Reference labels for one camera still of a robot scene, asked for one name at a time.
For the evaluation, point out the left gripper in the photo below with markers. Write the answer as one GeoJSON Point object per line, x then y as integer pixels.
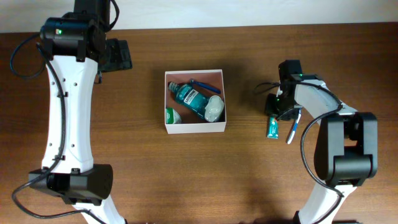
{"type": "Point", "coordinates": [120, 55]}

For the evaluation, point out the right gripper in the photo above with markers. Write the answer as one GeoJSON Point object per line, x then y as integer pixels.
{"type": "Point", "coordinates": [270, 108]}

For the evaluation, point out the toothpaste tube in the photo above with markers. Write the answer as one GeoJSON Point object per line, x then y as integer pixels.
{"type": "Point", "coordinates": [273, 128]}

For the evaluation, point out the blue white toothbrush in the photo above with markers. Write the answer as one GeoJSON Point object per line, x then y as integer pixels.
{"type": "Point", "coordinates": [294, 128]}

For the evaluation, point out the blue disposable razor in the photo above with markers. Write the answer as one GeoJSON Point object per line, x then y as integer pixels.
{"type": "Point", "coordinates": [205, 86]}

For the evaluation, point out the green soap bar box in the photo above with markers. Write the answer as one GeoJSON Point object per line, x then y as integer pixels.
{"type": "Point", "coordinates": [172, 116]}

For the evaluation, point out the teal mouthwash bottle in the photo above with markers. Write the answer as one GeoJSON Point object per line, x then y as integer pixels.
{"type": "Point", "coordinates": [189, 97]}

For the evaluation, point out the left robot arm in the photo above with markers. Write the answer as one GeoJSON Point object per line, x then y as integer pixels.
{"type": "Point", "coordinates": [72, 47]}

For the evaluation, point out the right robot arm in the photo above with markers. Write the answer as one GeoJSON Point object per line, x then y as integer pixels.
{"type": "Point", "coordinates": [338, 147]}

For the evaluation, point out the white cardboard box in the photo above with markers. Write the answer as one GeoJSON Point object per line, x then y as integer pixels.
{"type": "Point", "coordinates": [191, 123]}

